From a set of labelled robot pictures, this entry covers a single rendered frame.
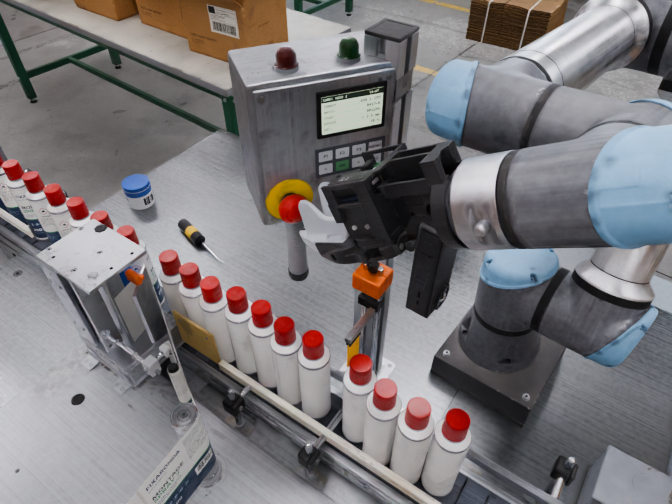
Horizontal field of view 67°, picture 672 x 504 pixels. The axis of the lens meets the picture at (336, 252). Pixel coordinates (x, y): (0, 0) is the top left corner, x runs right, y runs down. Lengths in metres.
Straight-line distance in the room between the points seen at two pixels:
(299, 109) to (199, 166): 1.05
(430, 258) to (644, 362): 0.83
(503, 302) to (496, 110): 0.48
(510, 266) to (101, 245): 0.66
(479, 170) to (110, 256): 0.64
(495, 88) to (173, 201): 1.12
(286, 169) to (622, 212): 0.37
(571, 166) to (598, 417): 0.80
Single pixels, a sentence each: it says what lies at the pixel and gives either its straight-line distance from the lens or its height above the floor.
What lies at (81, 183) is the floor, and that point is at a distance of 3.19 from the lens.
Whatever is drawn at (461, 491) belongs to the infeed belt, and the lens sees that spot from 0.92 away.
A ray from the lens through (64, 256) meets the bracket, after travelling 0.91.
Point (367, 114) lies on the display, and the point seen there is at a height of 1.42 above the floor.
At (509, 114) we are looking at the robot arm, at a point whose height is 1.49.
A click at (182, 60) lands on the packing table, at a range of 2.39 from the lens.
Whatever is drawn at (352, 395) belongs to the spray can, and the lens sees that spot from 0.79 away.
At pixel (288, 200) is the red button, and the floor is 1.34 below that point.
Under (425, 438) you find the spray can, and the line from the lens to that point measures 0.76.
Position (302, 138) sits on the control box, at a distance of 0.59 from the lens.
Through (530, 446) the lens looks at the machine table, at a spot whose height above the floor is 0.83.
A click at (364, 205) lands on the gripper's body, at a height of 1.44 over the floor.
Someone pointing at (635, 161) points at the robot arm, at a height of 1.54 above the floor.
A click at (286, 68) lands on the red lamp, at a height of 1.48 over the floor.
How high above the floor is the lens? 1.72
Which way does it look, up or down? 44 degrees down
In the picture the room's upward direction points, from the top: straight up
